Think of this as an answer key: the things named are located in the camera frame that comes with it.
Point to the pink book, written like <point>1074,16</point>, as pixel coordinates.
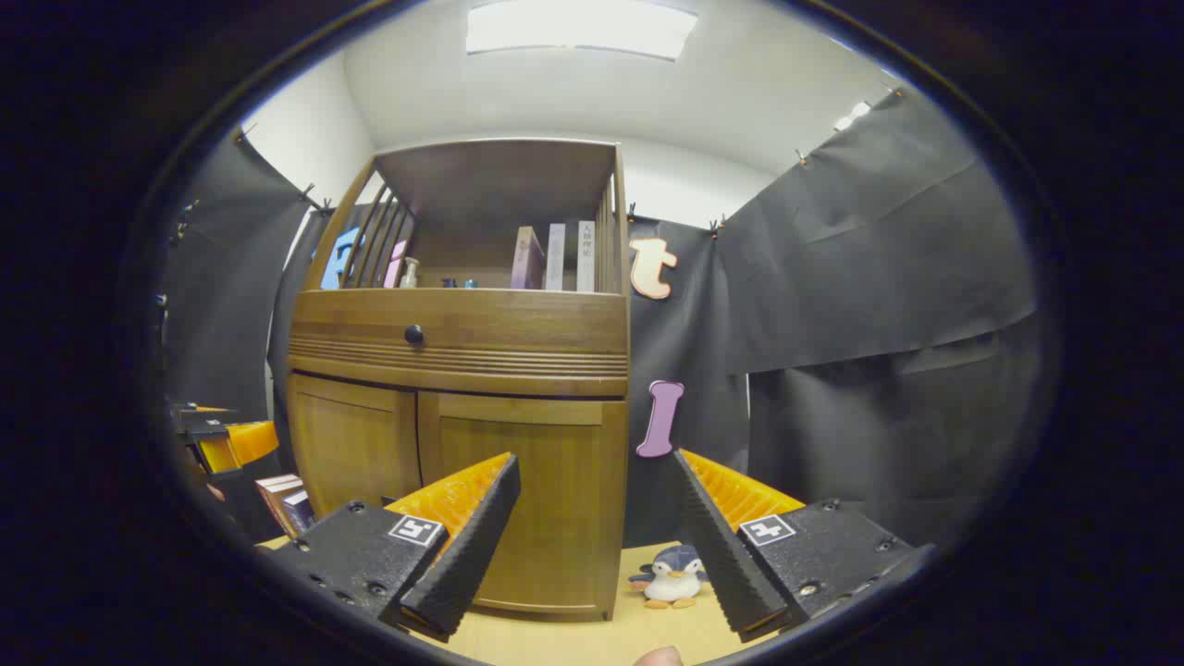
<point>395,268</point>

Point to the black backdrop cloth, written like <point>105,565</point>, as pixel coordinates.
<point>879,277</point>

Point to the wooden shoe cabinet door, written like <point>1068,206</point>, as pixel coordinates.
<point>564,481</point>
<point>351,444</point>

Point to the wooden cabinet drawer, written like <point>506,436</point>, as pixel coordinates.
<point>518,324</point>

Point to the plain white book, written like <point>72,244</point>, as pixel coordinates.
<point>555,259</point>

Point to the wooden double-door shoe cabinet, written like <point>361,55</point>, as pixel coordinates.
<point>490,176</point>

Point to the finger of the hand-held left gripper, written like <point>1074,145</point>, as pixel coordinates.
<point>208,421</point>
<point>252,442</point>

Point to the maroon book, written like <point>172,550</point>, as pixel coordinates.
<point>273,495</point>

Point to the penguin plush toy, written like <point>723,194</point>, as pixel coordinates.
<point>673,578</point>

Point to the small white bottle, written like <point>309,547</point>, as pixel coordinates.
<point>410,276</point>

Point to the black round drawer knob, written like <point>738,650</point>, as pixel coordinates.
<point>414,335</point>

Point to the ceiling light panel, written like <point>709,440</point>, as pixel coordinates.
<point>583,28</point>

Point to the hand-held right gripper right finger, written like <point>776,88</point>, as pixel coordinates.
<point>717,546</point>

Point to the white book with printed spine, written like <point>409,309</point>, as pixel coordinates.
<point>586,259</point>

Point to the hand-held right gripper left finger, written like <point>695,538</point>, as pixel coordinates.
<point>472,546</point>

